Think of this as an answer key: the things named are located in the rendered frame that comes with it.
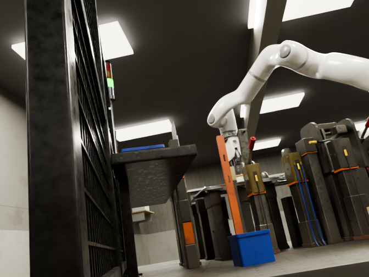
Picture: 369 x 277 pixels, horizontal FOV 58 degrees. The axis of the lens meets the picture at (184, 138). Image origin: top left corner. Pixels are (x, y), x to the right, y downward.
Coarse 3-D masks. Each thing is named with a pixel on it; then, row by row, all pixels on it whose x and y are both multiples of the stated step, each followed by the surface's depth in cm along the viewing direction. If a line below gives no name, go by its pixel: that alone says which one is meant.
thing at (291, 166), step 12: (288, 156) 137; (300, 156) 137; (288, 168) 138; (300, 168) 136; (288, 180) 139; (300, 180) 134; (300, 192) 133; (300, 204) 133; (300, 216) 134; (312, 216) 131; (300, 228) 134; (312, 228) 129; (312, 240) 127
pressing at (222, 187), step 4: (276, 176) 147; (280, 176) 147; (284, 176) 147; (264, 180) 145; (268, 180) 145; (272, 180) 154; (276, 180) 156; (284, 180) 159; (220, 184) 142; (224, 184) 142; (240, 184) 143; (244, 184) 143; (276, 184) 167; (280, 184) 168; (284, 184) 167; (204, 188) 141; (208, 188) 141; (212, 188) 141; (216, 188) 141; (220, 188) 150; (224, 188) 152; (200, 192) 153; (204, 192) 155; (220, 192) 162; (224, 192) 164; (196, 196) 160; (200, 196) 161
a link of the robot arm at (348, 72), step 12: (312, 60) 132; (324, 60) 122; (336, 60) 118; (348, 60) 115; (360, 60) 114; (300, 72) 135; (312, 72) 133; (324, 72) 122; (336, 72) 118; (348, 72) 115; (360, 72) 113; (348, 84) 119; (360, 84) 115
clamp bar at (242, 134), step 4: (240, 132) 143; (244, 132) 142; (240, 136) 143; (244, 136) 143; (240, 140) 143; (244, 140) 143; (240, 144) 143; (244, 144) 143; (248, 144) 143; (240, 148) 144; (244, 148) 142; (248, 148) 143; (244, 152) 142; (244, 156) 142; (244, 160) 141; (244, 164) 141
